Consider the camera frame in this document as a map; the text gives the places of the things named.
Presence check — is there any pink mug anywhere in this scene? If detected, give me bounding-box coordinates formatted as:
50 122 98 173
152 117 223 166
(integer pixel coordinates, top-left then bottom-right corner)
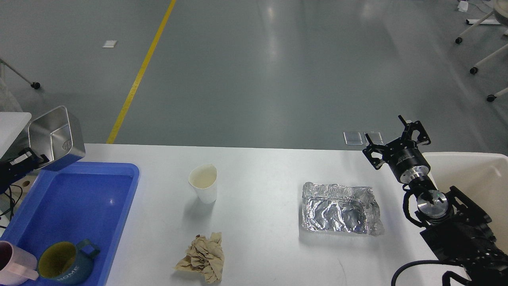
0 241 39 286

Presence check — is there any white plastic bin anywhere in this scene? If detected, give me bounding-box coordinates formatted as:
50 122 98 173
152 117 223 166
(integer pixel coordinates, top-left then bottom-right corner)
424 152 508 252

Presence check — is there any clear floor plate left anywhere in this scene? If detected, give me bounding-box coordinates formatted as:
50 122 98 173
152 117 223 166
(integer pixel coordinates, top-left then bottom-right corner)
343 131 364 145

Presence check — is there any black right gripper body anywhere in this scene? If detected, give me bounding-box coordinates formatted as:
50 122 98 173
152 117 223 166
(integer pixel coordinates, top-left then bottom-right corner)
383 138 431 184

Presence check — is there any blue plastic tray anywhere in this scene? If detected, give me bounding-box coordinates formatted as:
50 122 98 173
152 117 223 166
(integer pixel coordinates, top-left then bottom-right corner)
1 162 140 286

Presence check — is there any wheeled chair base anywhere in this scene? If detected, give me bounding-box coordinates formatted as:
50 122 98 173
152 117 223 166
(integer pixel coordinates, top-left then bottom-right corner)
456 0 508 103

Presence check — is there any clear floor plate right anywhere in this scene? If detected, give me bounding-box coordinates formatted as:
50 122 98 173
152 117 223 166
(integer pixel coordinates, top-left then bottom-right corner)
364 131 385 145

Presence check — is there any stainless steel rectangular container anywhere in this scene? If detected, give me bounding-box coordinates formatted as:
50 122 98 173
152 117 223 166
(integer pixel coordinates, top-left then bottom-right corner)
28 106 86 171

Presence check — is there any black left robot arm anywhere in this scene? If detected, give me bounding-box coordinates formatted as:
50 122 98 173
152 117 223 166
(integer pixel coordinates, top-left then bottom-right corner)
0 148 49 194

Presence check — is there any white side table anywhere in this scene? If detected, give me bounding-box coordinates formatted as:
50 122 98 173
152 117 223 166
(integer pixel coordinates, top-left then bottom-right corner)
0 112 32 157

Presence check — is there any white paper cup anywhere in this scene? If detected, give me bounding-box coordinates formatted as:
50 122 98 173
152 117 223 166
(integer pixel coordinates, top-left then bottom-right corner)
188 164 218 203

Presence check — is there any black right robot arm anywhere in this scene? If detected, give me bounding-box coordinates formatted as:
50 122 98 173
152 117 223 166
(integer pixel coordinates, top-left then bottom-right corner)
362 115 508 286

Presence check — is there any crumpled aluminium foil tray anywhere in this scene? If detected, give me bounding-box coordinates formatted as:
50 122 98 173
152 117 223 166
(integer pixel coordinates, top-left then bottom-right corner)
301 182 385 236

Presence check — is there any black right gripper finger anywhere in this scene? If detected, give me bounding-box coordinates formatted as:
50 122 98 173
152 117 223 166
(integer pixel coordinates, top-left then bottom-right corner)
398 115 431 148
362 134 389 170

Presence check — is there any crumpled brown paper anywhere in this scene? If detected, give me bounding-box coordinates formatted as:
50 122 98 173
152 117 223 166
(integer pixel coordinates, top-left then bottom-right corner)
173 232 225 284

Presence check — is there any wheeled stand left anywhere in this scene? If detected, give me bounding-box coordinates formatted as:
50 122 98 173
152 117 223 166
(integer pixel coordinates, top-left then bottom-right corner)
0 58 41 90

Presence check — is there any white paper on floor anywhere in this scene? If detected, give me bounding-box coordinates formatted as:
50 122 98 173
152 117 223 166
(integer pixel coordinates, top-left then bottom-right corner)
102 40 117 48

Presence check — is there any teal mug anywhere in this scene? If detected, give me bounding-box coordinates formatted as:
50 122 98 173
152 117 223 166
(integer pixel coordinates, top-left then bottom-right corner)
37 239 100 285

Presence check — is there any clear floor plate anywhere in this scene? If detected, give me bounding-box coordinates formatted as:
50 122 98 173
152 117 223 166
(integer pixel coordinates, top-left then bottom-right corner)
343 131 364 145
364 131 385 145

